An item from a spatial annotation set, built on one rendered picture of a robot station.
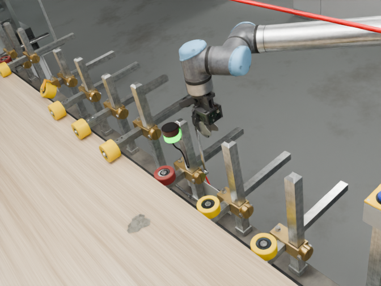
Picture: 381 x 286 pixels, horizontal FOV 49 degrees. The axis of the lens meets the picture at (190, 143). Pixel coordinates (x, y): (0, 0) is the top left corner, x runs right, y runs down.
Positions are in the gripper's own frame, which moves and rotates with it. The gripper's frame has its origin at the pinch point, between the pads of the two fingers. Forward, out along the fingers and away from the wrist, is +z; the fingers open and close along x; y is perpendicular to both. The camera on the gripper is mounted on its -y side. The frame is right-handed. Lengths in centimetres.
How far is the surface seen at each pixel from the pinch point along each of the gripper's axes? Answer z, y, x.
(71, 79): 4, -98, -8
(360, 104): 101, -38, 169
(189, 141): -0.6, -1.2, -7.4
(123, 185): 10.8, -14.2, -32.2
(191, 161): 8.3, -1.2, -8.5
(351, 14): 84, -110, 267
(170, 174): 10.1, -3.7, -17.1
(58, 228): 11, -15, -60
